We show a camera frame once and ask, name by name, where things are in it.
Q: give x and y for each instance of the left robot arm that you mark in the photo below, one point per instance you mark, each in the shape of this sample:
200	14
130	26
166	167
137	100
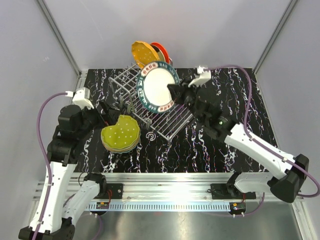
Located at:
56	218

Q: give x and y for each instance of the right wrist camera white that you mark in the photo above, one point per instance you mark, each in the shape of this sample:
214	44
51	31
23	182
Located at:
202	75

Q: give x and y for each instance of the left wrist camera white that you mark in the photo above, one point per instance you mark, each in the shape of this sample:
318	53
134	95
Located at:
81	98

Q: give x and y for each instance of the slotted cable duct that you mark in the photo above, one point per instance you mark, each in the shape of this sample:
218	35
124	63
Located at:
200	206

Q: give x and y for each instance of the left aluminium corner post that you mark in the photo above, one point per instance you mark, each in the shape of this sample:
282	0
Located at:
43	7

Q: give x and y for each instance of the right aluminium corner post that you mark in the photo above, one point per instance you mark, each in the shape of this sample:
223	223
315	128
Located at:
276	33

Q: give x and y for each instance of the green dotted scalloped plate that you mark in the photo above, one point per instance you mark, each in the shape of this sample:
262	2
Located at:
123	134

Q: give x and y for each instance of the white plate green rim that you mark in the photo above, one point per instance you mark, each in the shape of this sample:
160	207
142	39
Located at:
151	86

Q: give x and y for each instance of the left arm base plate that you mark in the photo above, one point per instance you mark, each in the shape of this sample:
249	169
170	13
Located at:
111	190

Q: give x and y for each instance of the grey wire dish rack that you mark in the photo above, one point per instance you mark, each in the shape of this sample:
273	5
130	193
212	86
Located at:
123	84

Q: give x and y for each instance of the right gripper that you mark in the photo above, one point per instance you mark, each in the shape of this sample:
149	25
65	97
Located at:
178	92

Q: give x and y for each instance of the aluminium corner post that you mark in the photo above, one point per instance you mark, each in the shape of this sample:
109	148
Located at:
43	7
276	33

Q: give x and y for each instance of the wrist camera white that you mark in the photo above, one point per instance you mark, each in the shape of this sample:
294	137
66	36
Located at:
202	75
81	98

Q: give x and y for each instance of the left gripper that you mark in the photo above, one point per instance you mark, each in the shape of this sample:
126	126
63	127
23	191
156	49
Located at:
110	117

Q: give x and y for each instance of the stack of plates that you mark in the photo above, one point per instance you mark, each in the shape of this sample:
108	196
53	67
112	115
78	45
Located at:
122	150

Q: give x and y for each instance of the aluminium rail frame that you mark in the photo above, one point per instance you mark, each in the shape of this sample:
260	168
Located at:
181	188

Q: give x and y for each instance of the yellow dotted scalloped plate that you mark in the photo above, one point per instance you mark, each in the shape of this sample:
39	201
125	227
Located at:
143	53

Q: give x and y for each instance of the orange red plate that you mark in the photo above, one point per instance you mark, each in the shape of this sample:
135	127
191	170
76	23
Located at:
162	50

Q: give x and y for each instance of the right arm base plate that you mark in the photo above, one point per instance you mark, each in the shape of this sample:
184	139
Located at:
220	191

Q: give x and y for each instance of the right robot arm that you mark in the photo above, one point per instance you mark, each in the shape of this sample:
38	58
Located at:
286	173

